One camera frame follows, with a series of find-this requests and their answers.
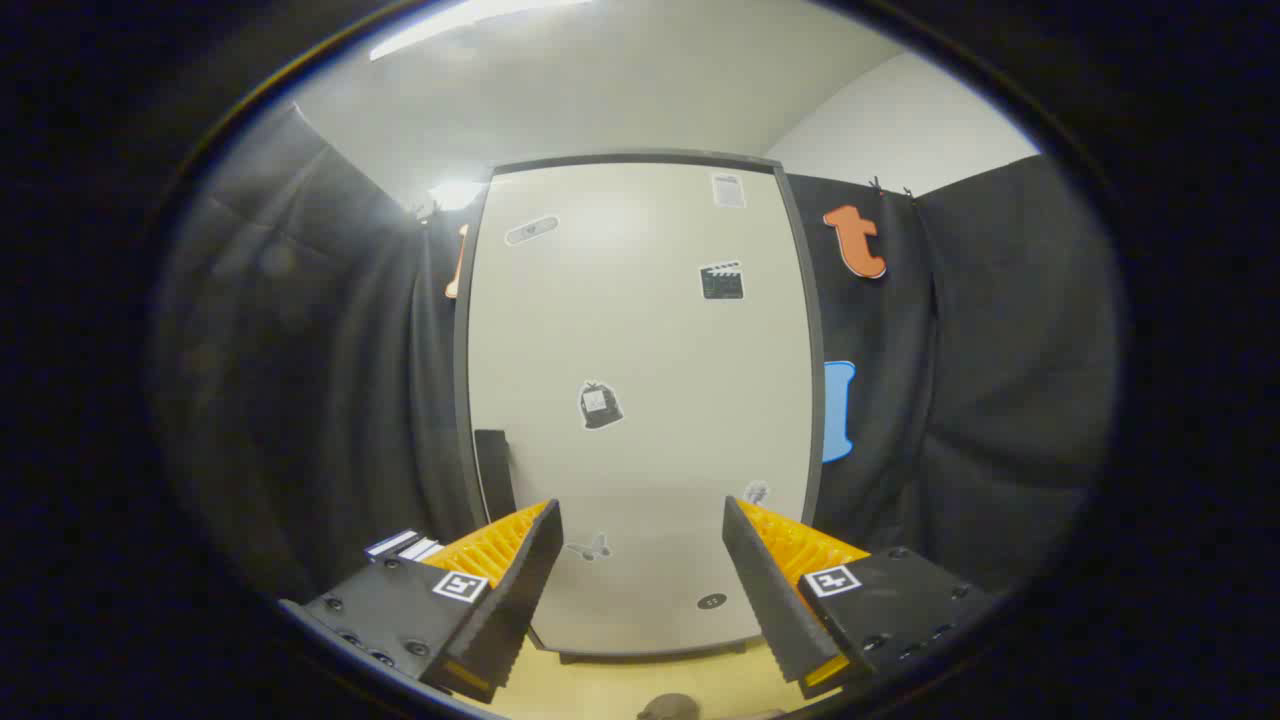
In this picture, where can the black backdrop cloth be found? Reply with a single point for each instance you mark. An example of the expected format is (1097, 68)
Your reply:
(300, 350)

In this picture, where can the brown fuzzy shoe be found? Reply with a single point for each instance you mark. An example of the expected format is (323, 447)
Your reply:
(668, 708)

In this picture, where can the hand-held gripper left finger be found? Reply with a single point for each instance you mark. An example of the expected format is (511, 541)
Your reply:
(520, 590)

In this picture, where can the grey shoe cabinet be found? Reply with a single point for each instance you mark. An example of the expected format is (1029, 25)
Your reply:
(816, 330)

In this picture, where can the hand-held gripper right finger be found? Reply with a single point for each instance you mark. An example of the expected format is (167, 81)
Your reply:
(770, 590)

